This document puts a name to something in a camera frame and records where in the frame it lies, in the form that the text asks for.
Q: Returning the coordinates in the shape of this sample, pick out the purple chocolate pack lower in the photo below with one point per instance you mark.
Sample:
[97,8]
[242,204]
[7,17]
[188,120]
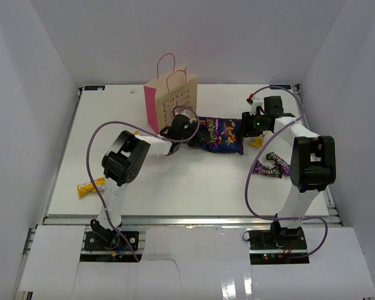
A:
[274,171]

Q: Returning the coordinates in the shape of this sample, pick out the paper bag with pink handles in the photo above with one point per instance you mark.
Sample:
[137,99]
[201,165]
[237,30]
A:
[176,87]

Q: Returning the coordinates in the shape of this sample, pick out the purple chocolate pack upper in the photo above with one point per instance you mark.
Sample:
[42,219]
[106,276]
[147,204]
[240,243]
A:
[277,160]

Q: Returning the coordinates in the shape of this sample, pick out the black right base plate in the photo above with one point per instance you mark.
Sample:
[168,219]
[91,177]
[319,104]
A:
[264,250]

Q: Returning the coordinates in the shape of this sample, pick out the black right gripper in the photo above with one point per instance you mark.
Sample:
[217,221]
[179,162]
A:
[247,130]

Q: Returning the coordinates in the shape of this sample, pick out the purple chocolate pack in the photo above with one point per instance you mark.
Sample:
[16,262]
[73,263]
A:
[274,171]
[277,160]

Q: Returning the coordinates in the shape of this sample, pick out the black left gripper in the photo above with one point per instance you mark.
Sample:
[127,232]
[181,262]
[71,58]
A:
[199,139]

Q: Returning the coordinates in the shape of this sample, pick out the blue label left corner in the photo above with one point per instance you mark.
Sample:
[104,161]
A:
[94,88]

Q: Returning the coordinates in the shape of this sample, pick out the yellow snack bar left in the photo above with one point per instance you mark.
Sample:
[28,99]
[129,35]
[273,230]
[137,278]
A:
[86,188]

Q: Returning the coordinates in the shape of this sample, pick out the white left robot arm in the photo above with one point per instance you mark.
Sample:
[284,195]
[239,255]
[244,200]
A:
[122,164]

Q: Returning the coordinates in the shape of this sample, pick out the purple blue candy bag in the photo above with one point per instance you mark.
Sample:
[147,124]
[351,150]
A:
[221,135]

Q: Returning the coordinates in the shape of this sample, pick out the aluminium front rail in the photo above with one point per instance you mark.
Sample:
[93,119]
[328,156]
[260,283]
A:
[167,221]

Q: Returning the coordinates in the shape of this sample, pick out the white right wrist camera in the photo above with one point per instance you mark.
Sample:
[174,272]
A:
[256,105]

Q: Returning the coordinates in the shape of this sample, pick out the blue label right corner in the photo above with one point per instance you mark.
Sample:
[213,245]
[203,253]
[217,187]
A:
[280,86]

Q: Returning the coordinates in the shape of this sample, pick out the blue label corner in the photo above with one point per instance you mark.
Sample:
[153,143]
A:
[280,86]
[94,88]

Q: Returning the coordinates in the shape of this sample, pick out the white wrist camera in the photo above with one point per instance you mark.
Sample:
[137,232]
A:
[256,105]
[185,112]

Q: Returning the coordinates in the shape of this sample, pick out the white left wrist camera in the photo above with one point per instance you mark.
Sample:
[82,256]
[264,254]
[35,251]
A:
[185,112]

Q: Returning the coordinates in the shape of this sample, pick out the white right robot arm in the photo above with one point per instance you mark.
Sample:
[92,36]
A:
[312,167]

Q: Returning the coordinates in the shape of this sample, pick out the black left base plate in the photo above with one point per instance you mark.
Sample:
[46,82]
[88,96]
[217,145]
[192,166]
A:
[96,250]

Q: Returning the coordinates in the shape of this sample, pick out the yellow snack bar right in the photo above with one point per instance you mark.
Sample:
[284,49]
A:
[257,141]

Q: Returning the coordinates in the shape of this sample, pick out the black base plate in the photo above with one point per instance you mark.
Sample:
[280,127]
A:
[96,250]
[264,250]

